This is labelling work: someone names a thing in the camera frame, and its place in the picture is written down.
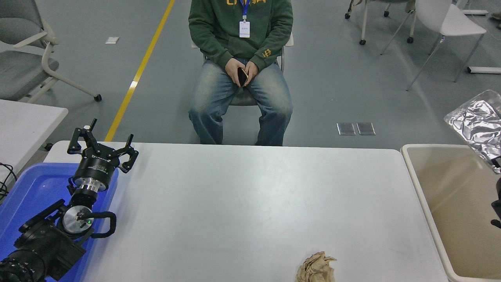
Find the large pale plastic bin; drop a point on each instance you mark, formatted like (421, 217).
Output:
(450, 196)

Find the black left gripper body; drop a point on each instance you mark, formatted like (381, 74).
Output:
(98, 166)

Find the black smartphone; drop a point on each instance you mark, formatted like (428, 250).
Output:
(242, 76)

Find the white side table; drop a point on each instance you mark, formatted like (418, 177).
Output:
(23, 125)

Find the blue plastic tray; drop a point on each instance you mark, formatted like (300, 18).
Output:
(35, 188)

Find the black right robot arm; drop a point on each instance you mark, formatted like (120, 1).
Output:
(498, 205)

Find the person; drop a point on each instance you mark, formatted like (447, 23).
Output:
(223, 31)

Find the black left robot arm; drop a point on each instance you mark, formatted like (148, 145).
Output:
(47, 243)

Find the person's right hand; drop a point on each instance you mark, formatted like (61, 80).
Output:
(233, 71)

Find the grey chair with white armrests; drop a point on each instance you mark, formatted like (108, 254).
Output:
(242, 100)

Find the person's left hand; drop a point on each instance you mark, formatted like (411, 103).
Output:
(253, 71)

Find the white-legged caster chair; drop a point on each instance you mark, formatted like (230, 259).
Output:
(364, 19)

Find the white chair with metal legs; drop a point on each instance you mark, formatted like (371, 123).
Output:
(454, 19)

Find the silver floor plate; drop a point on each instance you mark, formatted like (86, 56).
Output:
(366, 128)
(346, 129)

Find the silver foil tray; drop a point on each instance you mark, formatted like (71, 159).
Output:
(477, 125)

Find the white table foot bar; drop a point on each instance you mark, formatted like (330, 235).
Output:
(475, 11)
(483, 70)

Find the black caster wheel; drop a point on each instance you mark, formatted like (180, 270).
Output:
(49, 147)

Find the tan paper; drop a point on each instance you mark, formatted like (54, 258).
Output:
(315, 268)

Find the grey office chair white frame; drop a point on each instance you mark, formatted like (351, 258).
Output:
(19, 70)

